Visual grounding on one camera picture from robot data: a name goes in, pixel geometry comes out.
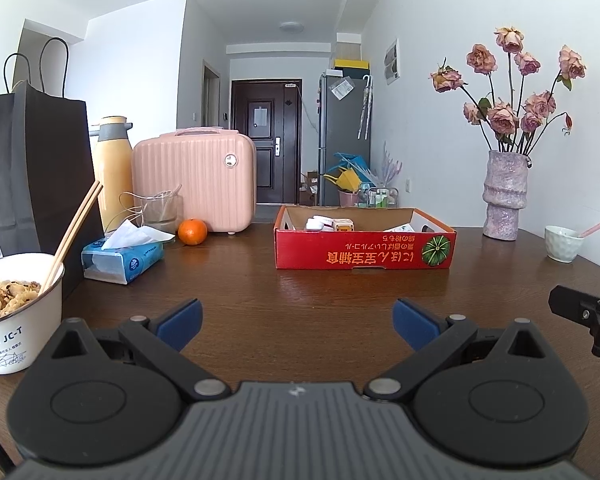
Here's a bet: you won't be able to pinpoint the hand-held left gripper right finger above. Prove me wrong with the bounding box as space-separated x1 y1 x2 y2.
364 297 549 404

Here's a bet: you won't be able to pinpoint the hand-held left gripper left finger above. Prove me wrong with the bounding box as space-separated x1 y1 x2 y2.
51 298 231 404

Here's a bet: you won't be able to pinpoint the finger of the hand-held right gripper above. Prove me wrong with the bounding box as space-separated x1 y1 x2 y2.
548 285 600 361

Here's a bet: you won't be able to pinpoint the red cardboard box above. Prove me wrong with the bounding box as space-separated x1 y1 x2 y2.
273 204 457 271

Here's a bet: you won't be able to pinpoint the white ceramic cup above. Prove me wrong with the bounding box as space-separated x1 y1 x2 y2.
545 225 585 264

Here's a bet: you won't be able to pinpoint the blue tissue pack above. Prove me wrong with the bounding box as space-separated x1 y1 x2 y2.
81 219 176 286

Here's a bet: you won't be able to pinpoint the orange fruit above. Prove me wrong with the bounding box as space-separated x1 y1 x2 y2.
178 218 209 247

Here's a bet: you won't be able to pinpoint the clear glass cup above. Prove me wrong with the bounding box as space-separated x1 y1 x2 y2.
139 191 185 235

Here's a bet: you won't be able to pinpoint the purple ceramic vase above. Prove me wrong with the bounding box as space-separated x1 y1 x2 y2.
482 150 534 241

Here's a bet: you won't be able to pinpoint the metal storage trolley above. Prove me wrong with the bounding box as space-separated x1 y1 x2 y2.
357 183 399 210

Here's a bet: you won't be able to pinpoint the pink hard-shell suitcase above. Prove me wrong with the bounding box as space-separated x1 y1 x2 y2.
131 127 258 235

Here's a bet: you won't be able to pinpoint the wooden chopstick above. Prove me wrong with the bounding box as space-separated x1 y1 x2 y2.
43 184 104 295
39 180 101 294

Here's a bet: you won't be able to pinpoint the white paper noodle bowl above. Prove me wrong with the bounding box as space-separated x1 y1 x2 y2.
0 253 66 375

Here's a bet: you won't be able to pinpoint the yellow thermos jug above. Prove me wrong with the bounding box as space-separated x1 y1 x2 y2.
91 116 136 235

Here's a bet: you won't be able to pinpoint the pale purple clothes hangers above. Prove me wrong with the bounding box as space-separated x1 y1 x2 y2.
377 142 404 186

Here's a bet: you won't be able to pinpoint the yellow plastic item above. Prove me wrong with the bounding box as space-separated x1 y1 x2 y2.
324 167 356 192

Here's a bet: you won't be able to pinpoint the blue plastic stool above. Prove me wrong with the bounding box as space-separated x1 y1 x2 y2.
332 152 371 181

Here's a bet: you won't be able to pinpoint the cooked noodles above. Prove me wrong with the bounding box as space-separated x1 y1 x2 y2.
0 280 44 324

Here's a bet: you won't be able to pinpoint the dark brown entry door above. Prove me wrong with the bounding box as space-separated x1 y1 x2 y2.
230 80 302 206

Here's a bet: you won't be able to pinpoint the bunch of dried pink roses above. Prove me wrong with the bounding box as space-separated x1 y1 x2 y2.
428 26 588 157

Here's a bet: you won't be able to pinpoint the grey refrigerator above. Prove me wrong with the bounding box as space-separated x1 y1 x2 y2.
318 72 374 207

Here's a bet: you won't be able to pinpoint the black paper bag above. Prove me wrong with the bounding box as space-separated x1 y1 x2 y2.
0 37 106 301

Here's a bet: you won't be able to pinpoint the clear folded umbrellas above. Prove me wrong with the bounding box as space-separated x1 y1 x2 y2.
357 75 374 141

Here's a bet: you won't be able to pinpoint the white interior door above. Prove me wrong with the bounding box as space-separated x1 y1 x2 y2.
202 60 221 129

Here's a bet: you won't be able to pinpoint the thin metal wire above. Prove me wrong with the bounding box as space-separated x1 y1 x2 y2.
105 191 149 234

